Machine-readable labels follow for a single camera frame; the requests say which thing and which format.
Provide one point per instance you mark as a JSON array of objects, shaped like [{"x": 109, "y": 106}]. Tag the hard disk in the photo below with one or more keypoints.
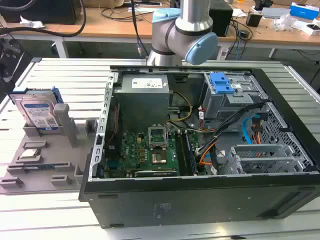
[{"x": 37, "y": 110}]

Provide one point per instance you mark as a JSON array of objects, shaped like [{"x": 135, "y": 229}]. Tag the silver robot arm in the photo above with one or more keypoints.
[{"x": 192, "y": 15}]

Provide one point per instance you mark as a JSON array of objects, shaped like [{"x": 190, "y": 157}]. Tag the grey metal disk bay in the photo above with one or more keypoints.
[{"x": 260, "y": 150}]

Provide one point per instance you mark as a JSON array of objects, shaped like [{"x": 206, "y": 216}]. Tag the thin metal locking lever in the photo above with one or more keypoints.
[{"x": 168, "y": 135}]

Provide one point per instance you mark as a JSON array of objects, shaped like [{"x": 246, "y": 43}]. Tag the grey power supply unit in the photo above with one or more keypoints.
[{"x": 142, "y": 100}]

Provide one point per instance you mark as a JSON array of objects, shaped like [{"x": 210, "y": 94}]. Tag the green motherboard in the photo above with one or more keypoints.
[{"x": 172, "y": 152}]

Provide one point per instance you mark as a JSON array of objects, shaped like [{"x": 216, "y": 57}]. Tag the CPU socket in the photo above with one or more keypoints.
[{"x": 158, "y": 157}]

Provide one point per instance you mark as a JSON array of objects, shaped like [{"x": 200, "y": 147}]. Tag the black RAM slot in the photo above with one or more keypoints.
[
  {"x": 180, "y": 152},
  {"x": 190, "y": 155}
]

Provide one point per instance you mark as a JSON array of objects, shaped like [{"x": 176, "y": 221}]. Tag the black expansion slot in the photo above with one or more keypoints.
[{"x": 155, "y": 173}]

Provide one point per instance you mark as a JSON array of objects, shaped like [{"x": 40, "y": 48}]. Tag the grey metal drive cage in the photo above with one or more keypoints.
[{"x": 225, "y": 102}]

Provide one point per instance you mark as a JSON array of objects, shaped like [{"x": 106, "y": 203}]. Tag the blue plastic drive carrier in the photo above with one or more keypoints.
[{"x": 221, "y": 85}]

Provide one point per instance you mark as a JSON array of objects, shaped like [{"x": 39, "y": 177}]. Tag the black PC case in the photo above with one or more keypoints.
[{"x": 175, "y": 200}]

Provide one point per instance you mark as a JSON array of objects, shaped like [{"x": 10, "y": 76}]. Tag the wooden desk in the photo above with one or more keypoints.
[{"x": 112, "y": 27}]

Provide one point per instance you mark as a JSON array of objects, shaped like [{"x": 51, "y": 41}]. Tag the grey parts rack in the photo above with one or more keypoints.
[{"x": 50, "y": 155}]

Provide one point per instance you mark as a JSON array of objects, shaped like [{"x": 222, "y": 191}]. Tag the black speaker box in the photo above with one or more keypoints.
[{"x": 221, "y": 20}]

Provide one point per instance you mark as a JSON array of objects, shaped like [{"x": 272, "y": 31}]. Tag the silver CPU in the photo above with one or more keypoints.
[{"x": 30, "y": 154}]

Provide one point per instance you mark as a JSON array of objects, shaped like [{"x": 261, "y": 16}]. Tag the small black cube device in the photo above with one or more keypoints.
[{"x": 253, "y": 19}]

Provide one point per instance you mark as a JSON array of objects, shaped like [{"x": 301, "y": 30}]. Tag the blue cardboard box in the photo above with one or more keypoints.
[{"x": 305, "y": 11}]

